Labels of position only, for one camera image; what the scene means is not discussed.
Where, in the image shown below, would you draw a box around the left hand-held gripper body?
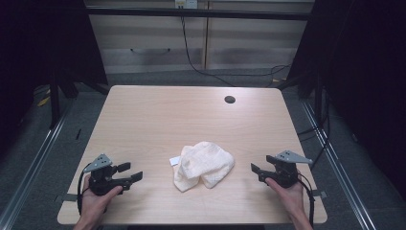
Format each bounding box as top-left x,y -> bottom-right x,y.
83,153 -> 132,196

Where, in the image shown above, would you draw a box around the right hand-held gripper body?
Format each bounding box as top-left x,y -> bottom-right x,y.
258,149 -> 314,189

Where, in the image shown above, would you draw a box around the white towel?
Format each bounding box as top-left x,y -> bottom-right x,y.
169,141 -> 236,194

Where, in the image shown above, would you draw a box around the person's left hand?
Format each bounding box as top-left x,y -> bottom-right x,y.
78,174 -> 124,224

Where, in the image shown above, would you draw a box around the person's right hand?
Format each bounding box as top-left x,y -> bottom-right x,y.
265,176 -> 307,221

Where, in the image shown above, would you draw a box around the black metal stand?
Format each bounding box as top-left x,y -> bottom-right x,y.
314,73 -> 324,127
49,70 -> 62,130

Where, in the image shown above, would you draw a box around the dark curtain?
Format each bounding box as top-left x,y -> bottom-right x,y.
286,0 -> 406,200
0,0 -> 108,157

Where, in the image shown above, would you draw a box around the beige cabinet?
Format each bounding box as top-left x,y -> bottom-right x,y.
84,0 -> 315,75

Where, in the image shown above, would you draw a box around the black horizontal bar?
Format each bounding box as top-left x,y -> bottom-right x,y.
85,8 -> 312,22

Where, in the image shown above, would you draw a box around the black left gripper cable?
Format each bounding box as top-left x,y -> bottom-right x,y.
77,162 -> 94,216

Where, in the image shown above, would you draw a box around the black floor cables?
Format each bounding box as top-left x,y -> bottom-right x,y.
298,89 -> 331,171

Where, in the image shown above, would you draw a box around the aluminium floor rail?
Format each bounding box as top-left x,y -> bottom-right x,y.
301,100 -> 378,230
0,104 -> 72,230

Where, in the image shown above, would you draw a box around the dark cabinet handle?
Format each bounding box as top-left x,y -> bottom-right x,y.
129,47 -> 171,56

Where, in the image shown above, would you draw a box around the black wall cable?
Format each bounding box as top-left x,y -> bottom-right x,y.
180,6 -> 291,88

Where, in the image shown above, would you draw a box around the white wall outlet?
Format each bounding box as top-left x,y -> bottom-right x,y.
174,0 -> 199,10

